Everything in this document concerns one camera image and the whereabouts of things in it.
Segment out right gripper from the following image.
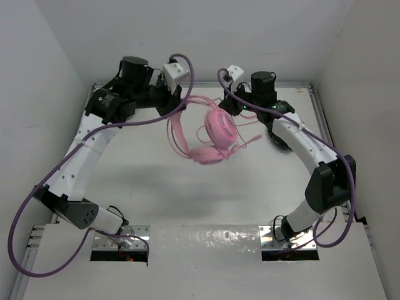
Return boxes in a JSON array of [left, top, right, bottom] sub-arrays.
[[218, 81, 260, 117]]

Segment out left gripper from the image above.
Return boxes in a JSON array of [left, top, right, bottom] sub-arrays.
[[130, 73, 185, 119]]

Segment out pink headphones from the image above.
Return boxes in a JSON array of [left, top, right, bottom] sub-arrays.
[[166, 95, 262, 165]]

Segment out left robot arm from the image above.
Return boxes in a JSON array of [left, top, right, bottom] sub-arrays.
[[34, 56, 189, 234]]

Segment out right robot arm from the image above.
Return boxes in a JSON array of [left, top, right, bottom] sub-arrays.
[[217, 68, 357, 248]]

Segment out black headphones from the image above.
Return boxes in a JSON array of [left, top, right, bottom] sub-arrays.
[[268, 132, 292, 153]]

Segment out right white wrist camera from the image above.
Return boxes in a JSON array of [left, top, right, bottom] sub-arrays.
[[227, 65, 244, 84]]

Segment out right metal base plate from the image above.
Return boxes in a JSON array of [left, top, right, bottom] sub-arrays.
[[257, 224, 318, 251]]

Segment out metal base plate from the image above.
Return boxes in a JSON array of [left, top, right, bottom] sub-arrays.
[[92, 225, 150, 251], [257, 224, 318, 251]]

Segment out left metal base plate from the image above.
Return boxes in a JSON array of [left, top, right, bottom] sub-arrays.
[[92, 225, 150, 251]]

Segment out aluminium table frame rail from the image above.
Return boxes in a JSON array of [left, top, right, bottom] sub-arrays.
[[9, 81, 388, 300]]

